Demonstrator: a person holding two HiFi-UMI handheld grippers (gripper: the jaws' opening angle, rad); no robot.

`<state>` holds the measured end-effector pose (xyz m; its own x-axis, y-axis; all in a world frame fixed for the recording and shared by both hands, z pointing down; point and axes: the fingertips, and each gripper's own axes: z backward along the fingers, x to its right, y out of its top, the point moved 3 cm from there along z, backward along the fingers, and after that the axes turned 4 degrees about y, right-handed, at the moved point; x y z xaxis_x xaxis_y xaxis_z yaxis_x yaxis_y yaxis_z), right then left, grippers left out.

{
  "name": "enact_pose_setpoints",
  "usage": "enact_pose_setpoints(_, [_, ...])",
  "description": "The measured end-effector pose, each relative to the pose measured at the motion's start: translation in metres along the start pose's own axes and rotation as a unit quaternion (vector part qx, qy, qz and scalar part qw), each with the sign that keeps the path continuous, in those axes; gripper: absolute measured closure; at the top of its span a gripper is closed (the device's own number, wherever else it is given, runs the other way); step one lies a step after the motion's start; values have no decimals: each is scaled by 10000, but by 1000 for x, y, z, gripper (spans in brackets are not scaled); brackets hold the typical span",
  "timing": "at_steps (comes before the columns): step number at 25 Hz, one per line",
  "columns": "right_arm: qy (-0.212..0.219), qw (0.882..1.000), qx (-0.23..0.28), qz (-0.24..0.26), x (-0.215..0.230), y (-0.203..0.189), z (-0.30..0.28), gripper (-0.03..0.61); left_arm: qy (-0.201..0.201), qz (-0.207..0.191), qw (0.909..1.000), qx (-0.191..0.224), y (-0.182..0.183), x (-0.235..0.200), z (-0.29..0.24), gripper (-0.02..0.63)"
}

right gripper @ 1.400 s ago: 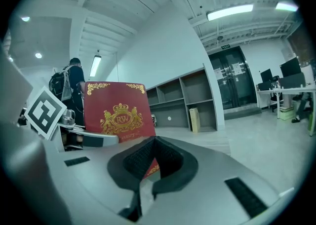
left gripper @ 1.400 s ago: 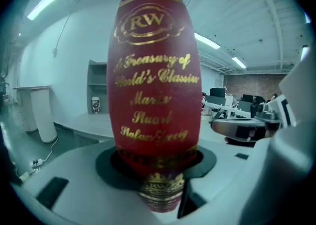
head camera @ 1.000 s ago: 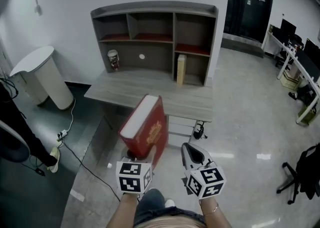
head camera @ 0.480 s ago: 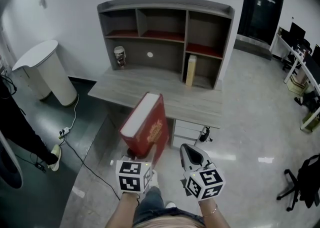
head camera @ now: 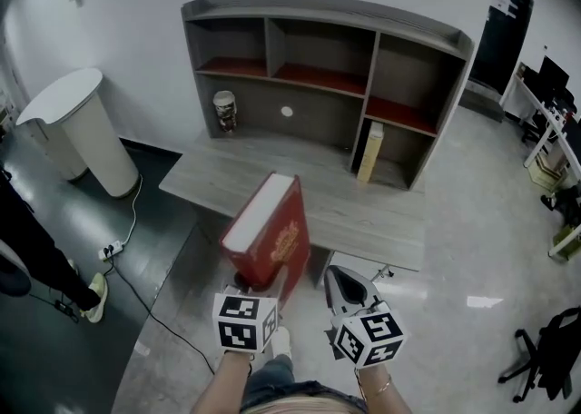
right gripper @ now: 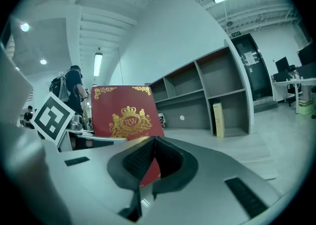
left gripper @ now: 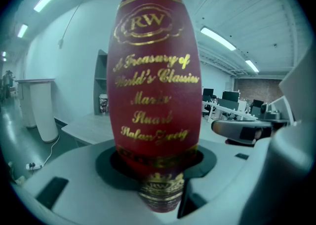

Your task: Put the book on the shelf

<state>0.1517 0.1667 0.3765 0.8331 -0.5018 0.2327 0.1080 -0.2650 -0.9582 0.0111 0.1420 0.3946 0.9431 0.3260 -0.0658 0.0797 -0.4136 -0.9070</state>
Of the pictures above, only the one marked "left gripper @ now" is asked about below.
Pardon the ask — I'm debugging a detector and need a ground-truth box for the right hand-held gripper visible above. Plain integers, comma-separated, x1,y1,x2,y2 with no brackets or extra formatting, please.
211,46,316,195

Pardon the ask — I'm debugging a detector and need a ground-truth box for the printed paper cup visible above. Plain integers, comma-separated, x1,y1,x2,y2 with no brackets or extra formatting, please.
99,93,109,114

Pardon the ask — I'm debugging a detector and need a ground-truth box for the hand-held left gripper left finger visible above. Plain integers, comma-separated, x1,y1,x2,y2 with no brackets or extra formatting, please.
13,144,149,220

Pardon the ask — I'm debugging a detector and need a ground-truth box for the white power cable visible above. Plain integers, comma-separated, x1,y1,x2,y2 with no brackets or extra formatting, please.
39,134,61,168

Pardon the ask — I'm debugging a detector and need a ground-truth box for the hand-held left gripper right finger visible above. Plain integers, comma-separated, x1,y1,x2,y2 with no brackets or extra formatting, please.
176,137,301,220

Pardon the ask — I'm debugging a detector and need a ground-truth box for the white office desk row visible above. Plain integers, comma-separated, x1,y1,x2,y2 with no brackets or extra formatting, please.
201,100,259,124

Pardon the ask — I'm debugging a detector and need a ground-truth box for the white power strip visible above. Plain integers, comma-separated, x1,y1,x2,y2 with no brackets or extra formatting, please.
26,161,41,171

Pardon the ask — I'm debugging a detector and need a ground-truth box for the hanging grey cable with socket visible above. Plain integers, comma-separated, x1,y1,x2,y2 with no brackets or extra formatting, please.
57,3,82,48

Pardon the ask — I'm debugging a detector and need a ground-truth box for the red book with gold print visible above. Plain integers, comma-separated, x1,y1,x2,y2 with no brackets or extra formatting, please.
106,0,201,214

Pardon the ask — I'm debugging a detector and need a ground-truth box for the wooden desk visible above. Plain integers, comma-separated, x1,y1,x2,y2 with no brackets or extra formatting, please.
61,113,115,146

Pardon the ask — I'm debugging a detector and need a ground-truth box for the black computer monitor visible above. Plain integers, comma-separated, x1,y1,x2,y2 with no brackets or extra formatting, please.
252,99,265,115
221,90,240,103
202,88,215,102

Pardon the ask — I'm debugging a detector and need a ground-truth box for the white curved counter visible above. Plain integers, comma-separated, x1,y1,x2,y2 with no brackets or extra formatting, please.
15,78,60,143

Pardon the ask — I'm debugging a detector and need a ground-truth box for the grey shelf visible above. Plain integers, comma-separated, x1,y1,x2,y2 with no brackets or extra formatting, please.
93,49,109,116

